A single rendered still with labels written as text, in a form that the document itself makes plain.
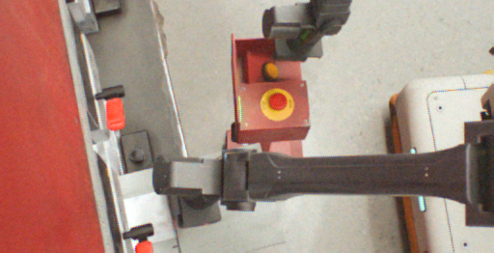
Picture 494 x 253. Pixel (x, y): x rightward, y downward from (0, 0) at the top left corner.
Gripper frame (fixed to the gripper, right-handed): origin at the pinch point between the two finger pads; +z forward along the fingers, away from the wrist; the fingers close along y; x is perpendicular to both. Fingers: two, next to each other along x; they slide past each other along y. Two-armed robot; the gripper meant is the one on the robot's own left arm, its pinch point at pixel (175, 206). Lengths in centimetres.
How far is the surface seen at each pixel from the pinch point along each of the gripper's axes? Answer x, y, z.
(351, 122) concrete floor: 100, -31, 62
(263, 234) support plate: 12.9, 7.9, -4.9
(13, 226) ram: -40, 11, -61
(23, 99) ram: -36, 0, -54
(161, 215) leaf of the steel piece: -1.7, 0.8, 2.6
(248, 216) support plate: 11.2, 4.4, -4.1
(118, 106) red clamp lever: -16.2, -10.1, -23.1
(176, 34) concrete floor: 55, -76, 86
